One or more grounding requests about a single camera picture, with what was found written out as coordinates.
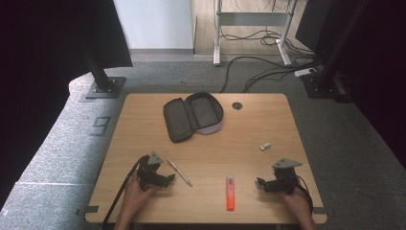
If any long black floor cable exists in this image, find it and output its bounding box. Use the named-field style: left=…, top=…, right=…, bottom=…
left=219, top=56, right=296, bottom=94

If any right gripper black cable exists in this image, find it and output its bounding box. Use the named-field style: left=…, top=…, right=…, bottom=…
left=295, top=174, right=314, bottom=216

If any silver pen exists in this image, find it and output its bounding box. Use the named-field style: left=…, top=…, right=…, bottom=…
left=167, top=157, right=193, bottom=188

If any person's left hand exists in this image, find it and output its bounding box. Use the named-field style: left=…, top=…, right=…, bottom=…
left=122, top=174, right=158, bottom=219

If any black metal stand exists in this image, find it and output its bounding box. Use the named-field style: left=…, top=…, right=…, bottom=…
left=301, top=0, right=368, bottom=101
left=83, top=47, right=127, bottom=100

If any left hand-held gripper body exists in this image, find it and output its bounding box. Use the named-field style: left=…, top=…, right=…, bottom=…
left=136, top=151, right=165, bottom=193

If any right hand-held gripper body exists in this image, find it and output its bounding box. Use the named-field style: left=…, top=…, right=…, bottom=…
left=271, top=157, right=304, bottom=196

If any bundle of black floor cables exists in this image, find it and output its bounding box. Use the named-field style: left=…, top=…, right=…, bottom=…
left=241, top=61, right=324, bottom=94

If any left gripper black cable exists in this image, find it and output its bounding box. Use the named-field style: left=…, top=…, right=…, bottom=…
left=101, top=154, right=150, bottom=230

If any orange highlighter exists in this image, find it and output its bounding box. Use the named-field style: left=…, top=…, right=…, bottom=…
left=225, top=173, right=237, bottom=212

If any grey tape strip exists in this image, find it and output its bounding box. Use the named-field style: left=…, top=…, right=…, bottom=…
left=312, top=206, right=335, bottom=217
left=75, top=205, right=101, bottom=217

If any white desk frame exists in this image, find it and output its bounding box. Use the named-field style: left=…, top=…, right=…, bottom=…
left=213, top=0, right=300, bottom=67

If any dark grey pencil case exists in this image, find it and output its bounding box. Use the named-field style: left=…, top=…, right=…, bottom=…
left=163, top=91, right=225, bottom=144

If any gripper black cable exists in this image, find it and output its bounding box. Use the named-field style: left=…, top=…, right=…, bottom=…
left=295, top=174, right=314, bottom=216
left=101, top=154, right=150, bottom=230

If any grey tape number mark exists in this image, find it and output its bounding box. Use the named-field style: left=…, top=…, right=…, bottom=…
left=89, top=116, right=112, bottom=138

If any person's right hand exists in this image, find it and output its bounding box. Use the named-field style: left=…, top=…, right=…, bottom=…
left=280, top=187, right=313, bottom=219

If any white power strip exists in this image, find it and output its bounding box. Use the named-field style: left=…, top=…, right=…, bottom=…
left=293, top=67, right=318, bottom=79

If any black curtain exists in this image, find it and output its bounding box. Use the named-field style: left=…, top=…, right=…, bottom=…
left=0, top=0, right=134, bottom=209
left=295, top=0, right=406, bottom=171

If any tangle of cables under desk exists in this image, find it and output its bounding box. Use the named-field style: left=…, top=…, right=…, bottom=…
left=219, top=0, right=317, bottom=60

